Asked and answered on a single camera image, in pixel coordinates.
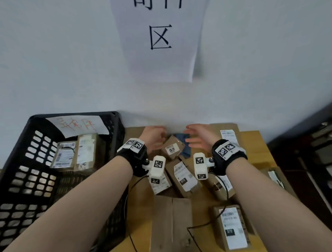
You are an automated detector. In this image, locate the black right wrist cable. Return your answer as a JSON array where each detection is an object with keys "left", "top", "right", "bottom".
[{"left": 187, "top": 175, "right": 230, "bottom": 252}]

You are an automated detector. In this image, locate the black plastic crate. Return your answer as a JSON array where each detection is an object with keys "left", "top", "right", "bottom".
[{"left": 0, "top": 111, "right": 129, "bottom": 252}]

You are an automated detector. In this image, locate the black wristband with markers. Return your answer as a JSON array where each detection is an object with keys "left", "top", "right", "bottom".
[
  {"left": 116, "top": 138, "right": 149, "bottom": 178},
  {"left": 211, "top": 139, "right": 248, "bottom": 176}
]

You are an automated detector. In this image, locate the person's left forearm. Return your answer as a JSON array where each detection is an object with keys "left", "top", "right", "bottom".
[{"left": 3, "top": 155, "right": 134, "bottom": 252}]

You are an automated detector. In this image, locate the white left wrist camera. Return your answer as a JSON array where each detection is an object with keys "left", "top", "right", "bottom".
[{"left": 148, "top": 155, "right": 167, "bottom": 185}]

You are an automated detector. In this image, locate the black right wristband with markers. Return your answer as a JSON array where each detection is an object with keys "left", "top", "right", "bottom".
[{"left": 211, "top": 139, "right": 248, "bottom": 176}]

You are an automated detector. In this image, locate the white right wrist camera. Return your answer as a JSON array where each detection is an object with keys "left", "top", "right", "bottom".
[{"left": 193, "top": 153, "right": 215, "bottom": 181}]

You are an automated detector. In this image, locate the person's left hand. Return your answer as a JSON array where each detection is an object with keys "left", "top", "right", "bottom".
[{"left": 138, "top": 126, "right": 168, "bottom": 152}]

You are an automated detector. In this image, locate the blue packet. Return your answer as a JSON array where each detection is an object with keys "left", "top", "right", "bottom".
[{"left": 172, "top": 133, "right": 194, "bottom": 159}]

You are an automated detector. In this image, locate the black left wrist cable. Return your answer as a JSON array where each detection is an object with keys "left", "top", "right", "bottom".
[{"left": 124, "top": 176, "right": 144, "bottom": 252}]

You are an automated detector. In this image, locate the cardboard parcel with tall label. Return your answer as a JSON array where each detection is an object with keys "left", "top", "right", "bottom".
[{"left": 74, "top": 133, "right": 101, "bottom": 172}]

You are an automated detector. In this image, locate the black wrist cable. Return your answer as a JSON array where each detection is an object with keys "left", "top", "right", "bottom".
[
  {"left": 124, "top": 176, "right": 144, "bottom": 252},
  {"left": 187, "top": 175, "right": 230, "bottom": 252}
]

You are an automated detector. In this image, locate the small cardboard box white label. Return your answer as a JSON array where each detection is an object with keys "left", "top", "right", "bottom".
[{"left": 150, "top": 170, "right": 173, "bottom": 195}]

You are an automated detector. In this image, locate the person's right forearm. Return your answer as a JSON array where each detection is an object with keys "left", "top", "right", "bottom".
[{"left": 225, "top": 158, "right": 332, "bottom": 252}]

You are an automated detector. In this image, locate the cardboard box with taped label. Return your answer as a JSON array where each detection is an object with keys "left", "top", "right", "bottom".
[{"left": 205, "top": 172, "right": 236, "bottom": 200}]

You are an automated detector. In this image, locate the small cardboard box black tag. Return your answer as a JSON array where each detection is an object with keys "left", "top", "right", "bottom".
[{"left": 160, "top": 135, "right": 186, "bottom": 163}]

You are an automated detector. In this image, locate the long cardboard box white label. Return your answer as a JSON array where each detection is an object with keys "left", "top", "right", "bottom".
[{"left": 165, "top": 158, "right": 203, "bottom": 199}]

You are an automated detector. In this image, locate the flat plain cardboard box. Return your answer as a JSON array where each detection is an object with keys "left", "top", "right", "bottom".
[{"left": 150, "top": 195, "right": 201, "bottom": 252}]

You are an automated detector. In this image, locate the cardboard parcel with wide label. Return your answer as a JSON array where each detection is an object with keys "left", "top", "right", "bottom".
[{"left": 50, "top": 141, "right": 78, "bottom": 171}]

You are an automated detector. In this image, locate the cardboard box with torn label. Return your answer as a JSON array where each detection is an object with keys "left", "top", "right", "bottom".
[{"left": 260, "top": 167, "right": 299, "bottom": 201}]

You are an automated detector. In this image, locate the person's right hand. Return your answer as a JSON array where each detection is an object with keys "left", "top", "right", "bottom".
[{"left": 184, "top": 124, "right": 221, "bottom": 151}]

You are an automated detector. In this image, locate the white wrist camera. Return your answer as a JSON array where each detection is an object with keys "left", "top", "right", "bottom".
[
  {"left": 193, "top": 153, "right": 215, "bottom": 181},
  {"left": 148, "top": 155, "right": 167, "bottom": 185}
]

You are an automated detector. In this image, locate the dark furniture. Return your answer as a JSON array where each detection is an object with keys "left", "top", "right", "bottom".
[{"left": 267, "top": 102, "right": 332, "bottom": 224}]

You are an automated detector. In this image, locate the white paper wall sign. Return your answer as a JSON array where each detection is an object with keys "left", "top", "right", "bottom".
[{"left": 110, "top": 0, "right": 209, "bottom": 83}]

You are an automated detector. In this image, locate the white paper with orange writing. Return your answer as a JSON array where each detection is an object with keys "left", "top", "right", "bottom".
[{"left": 45, "top": 115, "right": 110, "bottom": 139}]

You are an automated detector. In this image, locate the black left wristband with markers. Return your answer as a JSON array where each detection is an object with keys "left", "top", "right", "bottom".
[{"left": 116, "top": 138, "right": 149, "bottom": 178}]

